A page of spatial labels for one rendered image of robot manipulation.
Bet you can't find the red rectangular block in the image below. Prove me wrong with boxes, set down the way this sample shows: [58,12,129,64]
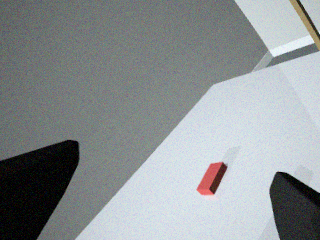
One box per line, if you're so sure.
[196,163,228,195]

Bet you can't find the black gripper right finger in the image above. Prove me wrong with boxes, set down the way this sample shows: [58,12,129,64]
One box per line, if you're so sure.
[269,171,320,240]

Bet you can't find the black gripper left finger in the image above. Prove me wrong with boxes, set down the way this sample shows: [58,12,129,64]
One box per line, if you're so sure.
[0,140,80,240]

